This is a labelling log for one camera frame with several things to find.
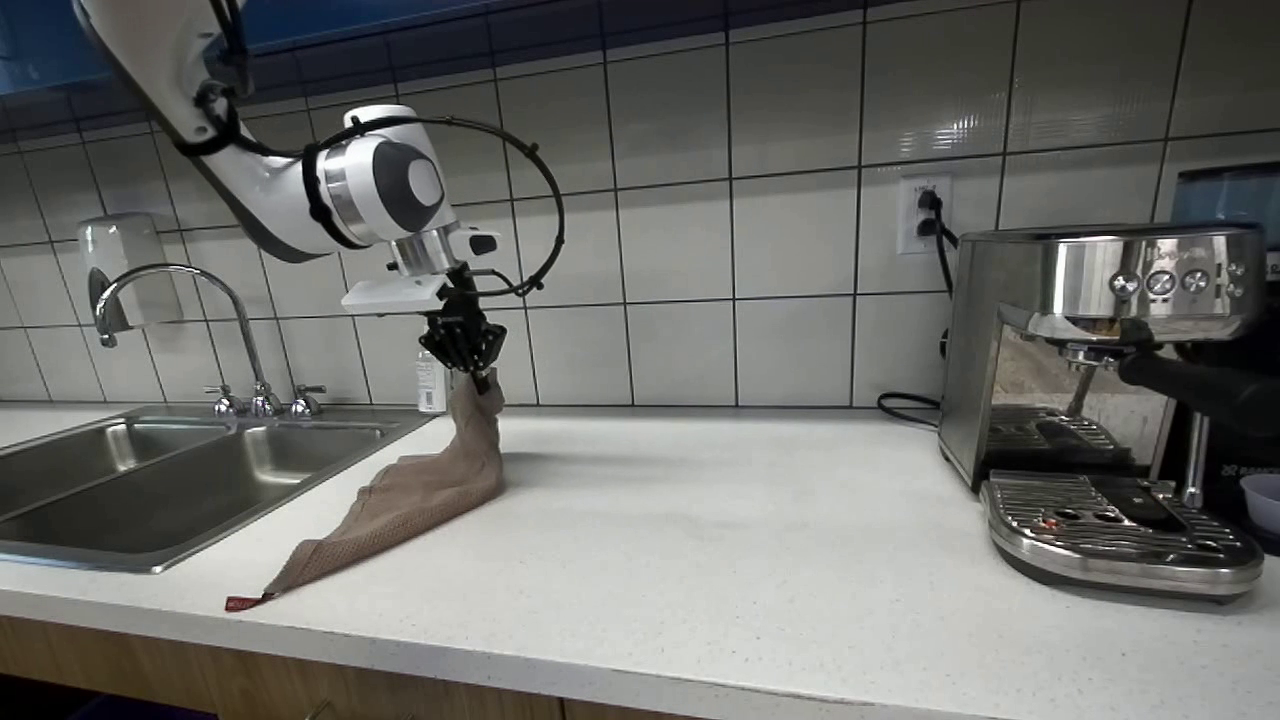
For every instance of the black appliance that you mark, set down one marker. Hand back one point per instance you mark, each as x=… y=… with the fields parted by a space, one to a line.
x=1235 y=400

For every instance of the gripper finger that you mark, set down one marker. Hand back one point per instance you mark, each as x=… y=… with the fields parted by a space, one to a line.
x=440 y=348
x=486 y=352

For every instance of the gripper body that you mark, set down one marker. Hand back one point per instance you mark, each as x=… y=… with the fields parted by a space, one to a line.
x=462 y=300

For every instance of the wall soap dispenser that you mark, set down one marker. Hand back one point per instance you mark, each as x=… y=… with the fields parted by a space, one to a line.
x=125 y=260

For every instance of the small white bottle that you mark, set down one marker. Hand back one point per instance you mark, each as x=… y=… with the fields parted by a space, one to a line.
x=431 y=385

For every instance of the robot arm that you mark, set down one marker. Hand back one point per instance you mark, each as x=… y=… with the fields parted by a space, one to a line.
x=270 y=190

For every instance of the brown towel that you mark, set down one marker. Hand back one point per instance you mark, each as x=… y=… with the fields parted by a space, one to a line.
x=420 y=490

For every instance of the steel espresso machine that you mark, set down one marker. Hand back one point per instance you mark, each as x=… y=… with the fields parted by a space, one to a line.
x=1090 y=290

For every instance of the tap lever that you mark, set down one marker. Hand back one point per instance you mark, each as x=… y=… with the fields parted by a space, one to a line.
x=224 y=402
x=306 y=400

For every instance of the chrome tap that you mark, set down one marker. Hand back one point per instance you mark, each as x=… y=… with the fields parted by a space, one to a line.
x=170 y=272

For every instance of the small white cup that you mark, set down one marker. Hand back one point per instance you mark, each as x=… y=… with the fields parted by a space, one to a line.
x=1264 y=500

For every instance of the white wall socket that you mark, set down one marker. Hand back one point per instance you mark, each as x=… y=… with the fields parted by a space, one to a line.
x=922 y=215

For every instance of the steel sink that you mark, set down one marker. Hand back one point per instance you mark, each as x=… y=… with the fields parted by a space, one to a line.
x=170 y=480

